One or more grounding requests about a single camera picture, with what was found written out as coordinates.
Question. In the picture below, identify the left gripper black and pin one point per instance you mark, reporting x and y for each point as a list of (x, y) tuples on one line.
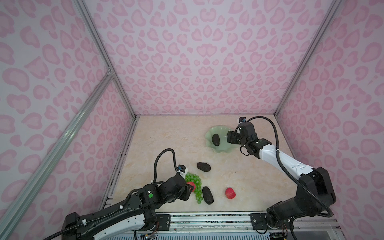
[(187, 192)]

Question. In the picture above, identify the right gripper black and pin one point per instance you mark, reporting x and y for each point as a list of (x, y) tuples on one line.
[(233, 137)]

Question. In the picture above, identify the green grape bunch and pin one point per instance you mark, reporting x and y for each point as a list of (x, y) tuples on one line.
[(198, 191)]

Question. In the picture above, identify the red strawberry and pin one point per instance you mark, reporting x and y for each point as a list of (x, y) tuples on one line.
[(230, 193), (192, 185)]

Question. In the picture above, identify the dark avocado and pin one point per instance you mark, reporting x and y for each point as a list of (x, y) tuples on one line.
[(204, 167), (207, 195), (216, 140)]

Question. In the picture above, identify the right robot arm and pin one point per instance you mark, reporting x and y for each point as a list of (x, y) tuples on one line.
[(314, 194)]

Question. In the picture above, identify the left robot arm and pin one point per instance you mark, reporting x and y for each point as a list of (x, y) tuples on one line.
[(135, 213)]

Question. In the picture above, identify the green scalloped fruit bowl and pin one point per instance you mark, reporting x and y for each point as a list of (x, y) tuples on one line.
[(224, 146)]

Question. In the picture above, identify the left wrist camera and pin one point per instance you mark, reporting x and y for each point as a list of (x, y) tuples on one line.
[(182, 170)]

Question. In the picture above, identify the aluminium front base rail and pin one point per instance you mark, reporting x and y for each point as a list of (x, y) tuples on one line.
[(236, 226)]

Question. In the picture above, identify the right rear frame post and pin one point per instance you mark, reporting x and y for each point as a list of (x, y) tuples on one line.
[(328, 19)]

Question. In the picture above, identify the aluminium diagonal frame bar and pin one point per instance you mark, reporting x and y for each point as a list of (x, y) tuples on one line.
[(20, 205)]

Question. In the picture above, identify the aluminium corner frame post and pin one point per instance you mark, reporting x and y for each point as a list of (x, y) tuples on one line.
[(85, 14)]

